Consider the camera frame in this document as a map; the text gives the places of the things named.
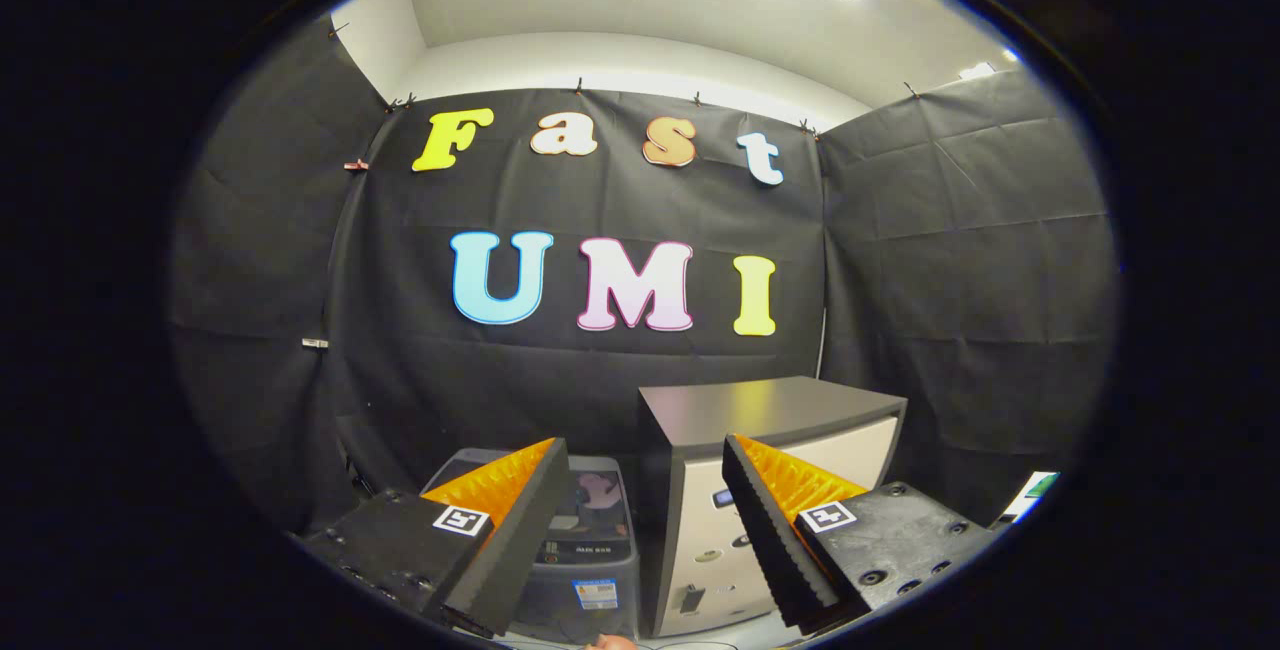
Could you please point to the dark washing machine lid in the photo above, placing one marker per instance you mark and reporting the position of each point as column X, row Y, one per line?
column 600, row 495

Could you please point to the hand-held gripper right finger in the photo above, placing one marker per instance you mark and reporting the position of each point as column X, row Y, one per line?
column 770, row 540

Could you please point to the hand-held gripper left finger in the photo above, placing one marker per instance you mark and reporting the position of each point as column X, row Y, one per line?
column 520, row 545

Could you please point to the white printed sheet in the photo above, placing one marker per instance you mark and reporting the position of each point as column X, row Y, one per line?
column 1030, row 495

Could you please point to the beige cabinet with dark top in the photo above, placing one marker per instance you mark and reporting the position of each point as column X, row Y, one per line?
column 760, row 410

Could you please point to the black backdrop cloth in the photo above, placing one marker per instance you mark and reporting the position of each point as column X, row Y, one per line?
column 950, row 280

